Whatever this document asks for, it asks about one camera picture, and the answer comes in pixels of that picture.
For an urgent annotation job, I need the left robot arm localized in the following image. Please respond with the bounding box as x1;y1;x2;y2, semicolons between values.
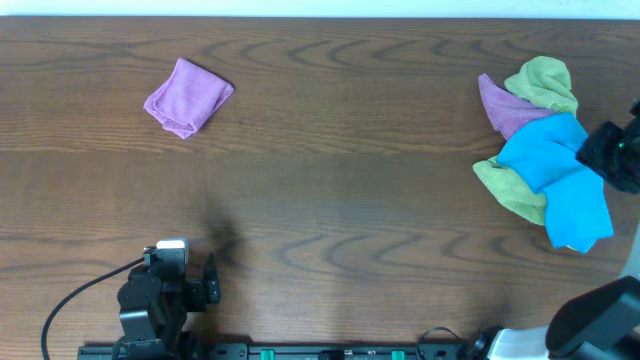
110;247;221;360

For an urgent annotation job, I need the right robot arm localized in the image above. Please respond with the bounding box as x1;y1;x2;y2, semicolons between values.
457;101;639;360

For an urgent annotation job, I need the crumpled purple cloth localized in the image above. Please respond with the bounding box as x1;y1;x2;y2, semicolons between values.
477;74;555;140

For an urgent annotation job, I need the folded purple cloth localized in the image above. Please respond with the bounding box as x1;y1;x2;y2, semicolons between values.
143;58;234;139

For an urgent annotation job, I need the upper green cloth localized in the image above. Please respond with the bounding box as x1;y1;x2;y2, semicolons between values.
504;56;579;115

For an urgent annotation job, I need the left black cable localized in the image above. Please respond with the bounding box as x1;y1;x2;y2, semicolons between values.
40;256;146;360

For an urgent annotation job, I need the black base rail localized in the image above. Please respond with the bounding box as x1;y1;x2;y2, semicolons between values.
76;341;466;360

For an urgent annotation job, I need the blue cloth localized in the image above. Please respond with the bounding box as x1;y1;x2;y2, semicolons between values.
497;113;614;253

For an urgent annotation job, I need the lower green cloth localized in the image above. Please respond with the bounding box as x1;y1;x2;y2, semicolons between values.
472;156;548;226

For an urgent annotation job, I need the green cloth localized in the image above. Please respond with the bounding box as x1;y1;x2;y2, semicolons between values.
472;156;548;226
504;56;579;115

